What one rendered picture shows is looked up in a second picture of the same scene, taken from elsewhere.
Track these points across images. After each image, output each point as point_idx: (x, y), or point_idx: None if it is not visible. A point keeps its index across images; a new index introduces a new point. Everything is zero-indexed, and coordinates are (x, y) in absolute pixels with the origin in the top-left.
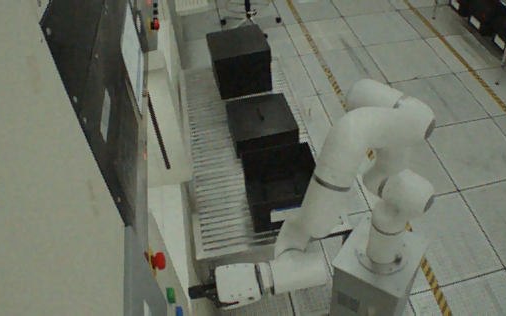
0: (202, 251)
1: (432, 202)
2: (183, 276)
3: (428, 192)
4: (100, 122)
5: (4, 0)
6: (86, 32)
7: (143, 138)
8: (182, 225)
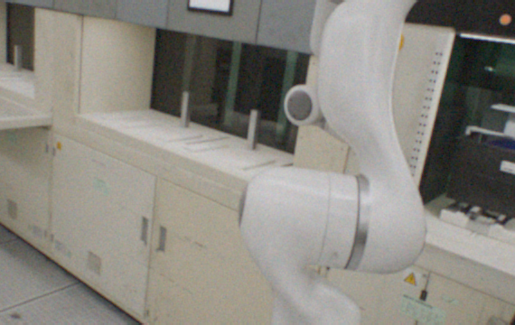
0: (502, 324)
1: (238, 205)
2: (451, 248)
3: (257, 174)
4: None
5: None
6: None
7: None
8: None
